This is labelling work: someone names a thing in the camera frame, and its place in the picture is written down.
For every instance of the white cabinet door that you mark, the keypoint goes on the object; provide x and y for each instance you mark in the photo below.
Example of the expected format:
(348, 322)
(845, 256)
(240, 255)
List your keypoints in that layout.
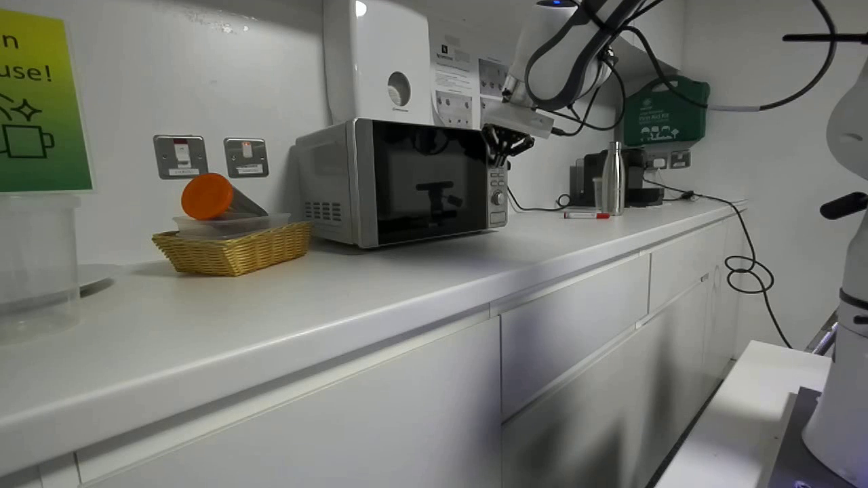
(610, 413)
(305, 420)

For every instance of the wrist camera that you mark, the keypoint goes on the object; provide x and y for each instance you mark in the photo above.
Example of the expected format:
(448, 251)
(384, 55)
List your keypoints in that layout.
(523, 122)

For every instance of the white instruction sheet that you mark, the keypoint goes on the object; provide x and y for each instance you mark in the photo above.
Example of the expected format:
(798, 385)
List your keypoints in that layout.
(453, 88)
(491, 78)

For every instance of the wall socket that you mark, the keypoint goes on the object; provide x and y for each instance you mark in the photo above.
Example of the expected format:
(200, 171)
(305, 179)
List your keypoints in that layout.
(658, 161)
(680, 158)

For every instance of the green sign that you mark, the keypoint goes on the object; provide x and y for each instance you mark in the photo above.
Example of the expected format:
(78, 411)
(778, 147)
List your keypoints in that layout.
(37, 102)

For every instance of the wicker basket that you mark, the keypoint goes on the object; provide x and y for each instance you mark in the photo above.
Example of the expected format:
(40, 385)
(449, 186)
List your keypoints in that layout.
(237, 252)

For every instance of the green first aid kit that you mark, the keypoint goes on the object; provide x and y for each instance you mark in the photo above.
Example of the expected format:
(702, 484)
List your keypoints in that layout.
(664, 112)

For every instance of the microwave knob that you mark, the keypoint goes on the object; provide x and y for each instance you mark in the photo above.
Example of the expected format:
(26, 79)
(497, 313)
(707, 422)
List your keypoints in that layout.
(498, 198)

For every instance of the steel bottle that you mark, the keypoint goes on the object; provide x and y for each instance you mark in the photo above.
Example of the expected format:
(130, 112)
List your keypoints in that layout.
(614, 179)

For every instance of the microwave door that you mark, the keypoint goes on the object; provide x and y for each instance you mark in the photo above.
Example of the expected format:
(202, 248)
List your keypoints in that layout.
(428, 181)

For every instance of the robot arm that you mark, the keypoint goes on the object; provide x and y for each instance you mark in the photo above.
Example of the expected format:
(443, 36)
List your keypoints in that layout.
(557, 47)

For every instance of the large clear plastic container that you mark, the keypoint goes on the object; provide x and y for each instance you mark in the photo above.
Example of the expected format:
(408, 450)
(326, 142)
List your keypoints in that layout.
(34, 264)

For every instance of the container with orange lid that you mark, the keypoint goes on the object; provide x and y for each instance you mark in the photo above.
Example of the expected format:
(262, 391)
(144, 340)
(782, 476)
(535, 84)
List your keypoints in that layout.
(207, 196)

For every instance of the metal wall switch plate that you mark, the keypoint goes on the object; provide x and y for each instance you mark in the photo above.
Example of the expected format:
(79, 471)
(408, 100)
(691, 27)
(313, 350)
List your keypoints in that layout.
(180, 156)
(246, 158)

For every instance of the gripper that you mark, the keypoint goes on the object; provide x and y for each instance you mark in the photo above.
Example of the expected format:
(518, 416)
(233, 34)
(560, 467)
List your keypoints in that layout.
(513, 139)

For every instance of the white paper towel dispenser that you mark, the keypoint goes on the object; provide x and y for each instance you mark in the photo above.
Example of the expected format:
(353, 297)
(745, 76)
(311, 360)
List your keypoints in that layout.
(369, 54)

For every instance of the white drawer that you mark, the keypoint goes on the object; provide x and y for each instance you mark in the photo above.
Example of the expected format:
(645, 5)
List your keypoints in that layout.
(576, 332)
(688, 261)

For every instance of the black rod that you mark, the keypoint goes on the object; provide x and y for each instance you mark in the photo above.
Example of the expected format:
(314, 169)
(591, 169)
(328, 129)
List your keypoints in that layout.
(824, 37)

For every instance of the black coffee machine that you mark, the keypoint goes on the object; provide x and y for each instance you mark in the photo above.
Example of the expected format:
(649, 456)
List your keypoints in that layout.
(641, 177)

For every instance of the clear plastic tub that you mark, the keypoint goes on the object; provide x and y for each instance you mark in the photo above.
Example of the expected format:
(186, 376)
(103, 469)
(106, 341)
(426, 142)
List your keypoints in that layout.
(261, 222)

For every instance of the silver microwave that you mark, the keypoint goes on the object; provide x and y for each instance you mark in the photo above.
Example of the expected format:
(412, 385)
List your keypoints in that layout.
(339, 179)

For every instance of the red marker pen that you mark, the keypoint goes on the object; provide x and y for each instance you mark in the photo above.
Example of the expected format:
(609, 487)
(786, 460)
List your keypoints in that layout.
(586, 215)

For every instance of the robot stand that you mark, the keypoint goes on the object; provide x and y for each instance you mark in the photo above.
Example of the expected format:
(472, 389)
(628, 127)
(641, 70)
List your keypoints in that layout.
(736, 413)

